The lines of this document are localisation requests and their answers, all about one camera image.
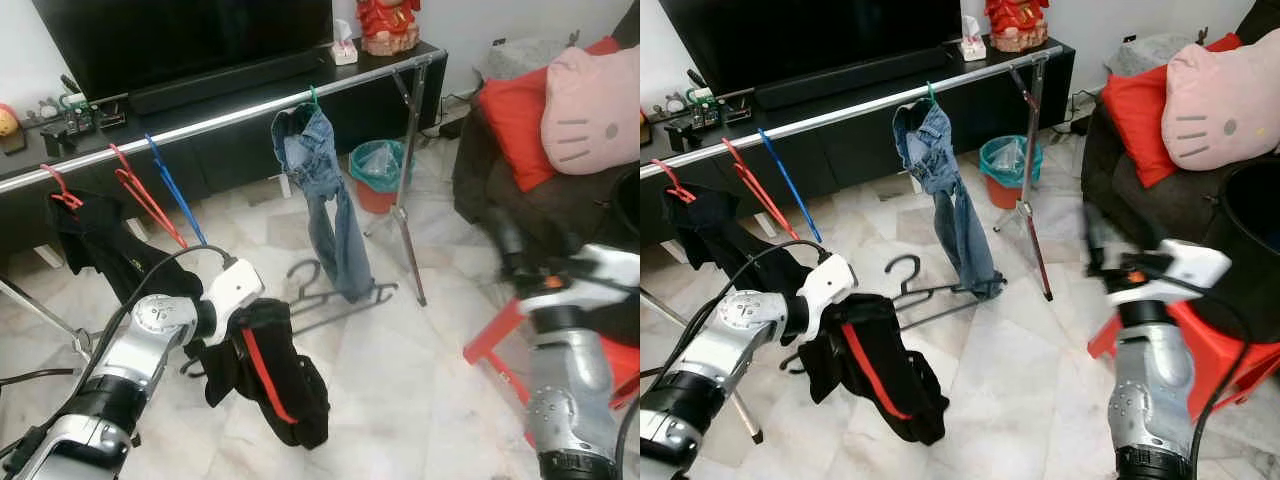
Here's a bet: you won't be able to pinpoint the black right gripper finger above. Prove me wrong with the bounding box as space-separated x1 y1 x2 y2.
1083 203 1113 271
492 212 529 276

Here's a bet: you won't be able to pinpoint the black garment red stripe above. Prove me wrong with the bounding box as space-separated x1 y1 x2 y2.
195 298 331 451
795 293 949 446

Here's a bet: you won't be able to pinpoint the black hanger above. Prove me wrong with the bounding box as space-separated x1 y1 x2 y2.
885 253 1008 331
285 258 399 336

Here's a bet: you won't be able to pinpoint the red hanger carrying shirt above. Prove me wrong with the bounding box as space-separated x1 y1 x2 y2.
40 163 84 211
650 158 696 204

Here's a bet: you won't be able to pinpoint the blue hanger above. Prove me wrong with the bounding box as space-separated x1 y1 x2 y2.
758 128 824 244
145 133 209 247

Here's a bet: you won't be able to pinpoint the empty red hanger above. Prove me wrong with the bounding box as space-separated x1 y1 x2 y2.
108 143 189 249
722 137 801 241

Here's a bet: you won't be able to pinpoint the grey sofa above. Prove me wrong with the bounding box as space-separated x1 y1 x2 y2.
1080 60 1280 261
452 70 641 281

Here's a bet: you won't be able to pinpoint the red plastic stool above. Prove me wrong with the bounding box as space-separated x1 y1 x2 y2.
463 298 641 446
1087 300 1280 421

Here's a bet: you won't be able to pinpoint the red waste bin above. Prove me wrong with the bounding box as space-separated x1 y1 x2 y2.
985 180 1026 211
355 185 399 215

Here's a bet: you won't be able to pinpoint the green plastic bin bag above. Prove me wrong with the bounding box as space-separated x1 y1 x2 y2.
348 138 413 193
978 135 1044 189

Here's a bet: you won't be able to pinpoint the black laundry basket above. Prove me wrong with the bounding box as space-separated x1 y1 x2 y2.
600 165 641 346
1195 160 1280 346

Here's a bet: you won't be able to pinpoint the black t-shirt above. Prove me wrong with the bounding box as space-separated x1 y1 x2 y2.
662 183 831 301
45 188 241 336

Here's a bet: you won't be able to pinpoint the black television cabinet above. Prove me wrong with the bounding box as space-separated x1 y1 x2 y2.
0 38 449 266
640 35 1076 251

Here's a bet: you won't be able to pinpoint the blue jeans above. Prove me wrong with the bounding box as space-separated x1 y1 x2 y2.
893 98 1006 301
272 102 378 304

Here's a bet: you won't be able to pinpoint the light grey throw cloth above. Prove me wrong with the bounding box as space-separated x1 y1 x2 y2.
1105 32 1201 76
478 35 576 83

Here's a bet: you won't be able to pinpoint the red figurine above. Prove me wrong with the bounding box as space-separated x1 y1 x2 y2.
355 0 421 56
985 0 1051 53

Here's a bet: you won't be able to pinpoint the white tissue box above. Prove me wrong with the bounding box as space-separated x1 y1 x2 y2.
960 15 988 63
330 18 359 66

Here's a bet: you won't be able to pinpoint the green desk gadget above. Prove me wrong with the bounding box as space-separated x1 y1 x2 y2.
40 75 129 141
665 70 756 136

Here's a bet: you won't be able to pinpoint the silver metal clothes rack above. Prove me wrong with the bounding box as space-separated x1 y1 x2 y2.
0 50 446 361
640 45 1066 446

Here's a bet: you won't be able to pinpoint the black soundbar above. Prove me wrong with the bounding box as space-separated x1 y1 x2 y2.
757 45 956 111
130 50 326 116

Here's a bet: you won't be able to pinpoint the black television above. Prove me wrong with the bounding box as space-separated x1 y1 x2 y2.
30 0 334 101
660 0 963 96

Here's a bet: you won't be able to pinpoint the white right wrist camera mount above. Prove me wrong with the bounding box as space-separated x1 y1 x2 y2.
1130 238 1233 306
540 245 641 313

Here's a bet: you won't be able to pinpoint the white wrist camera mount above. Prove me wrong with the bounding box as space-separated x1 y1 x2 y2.
1130 238 1233 306
200 258 266 346
795 253 859 336
540 245 641 313

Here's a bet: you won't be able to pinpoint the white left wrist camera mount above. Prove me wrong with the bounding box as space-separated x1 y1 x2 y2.
795 253 859 336
200 258 266 346

